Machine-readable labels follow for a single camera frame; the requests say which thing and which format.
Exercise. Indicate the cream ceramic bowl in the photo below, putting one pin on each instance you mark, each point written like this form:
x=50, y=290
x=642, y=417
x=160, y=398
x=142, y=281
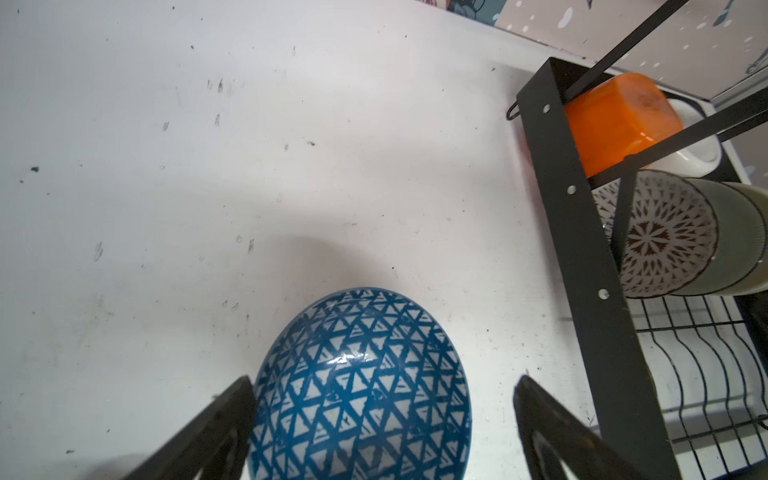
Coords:
x=742, y=260

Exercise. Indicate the black wire dish rack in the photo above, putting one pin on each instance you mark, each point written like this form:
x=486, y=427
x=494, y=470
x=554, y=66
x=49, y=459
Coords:
x=627, y=225

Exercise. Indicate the patterned ceramic bowl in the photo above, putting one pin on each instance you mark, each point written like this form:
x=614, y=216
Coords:
x=671, y=236

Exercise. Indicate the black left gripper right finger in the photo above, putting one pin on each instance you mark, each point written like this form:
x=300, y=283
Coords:
x=555, y=442

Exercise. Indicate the orange plastic bowl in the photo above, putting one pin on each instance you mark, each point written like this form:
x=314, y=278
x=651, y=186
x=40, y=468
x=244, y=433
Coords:
x=620, y=117

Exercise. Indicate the white plastic bowl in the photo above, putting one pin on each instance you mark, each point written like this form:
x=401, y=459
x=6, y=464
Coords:
x=696, y=160

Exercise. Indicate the blue triangle pattern bowl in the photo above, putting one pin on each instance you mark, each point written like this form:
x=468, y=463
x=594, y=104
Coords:
x=362, y=384

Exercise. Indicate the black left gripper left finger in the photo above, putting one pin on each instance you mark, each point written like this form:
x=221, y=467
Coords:
x=214, y=445

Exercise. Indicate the light green glazed bowl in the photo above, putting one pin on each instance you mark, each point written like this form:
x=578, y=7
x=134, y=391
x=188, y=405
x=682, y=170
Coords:
x=708, y=282

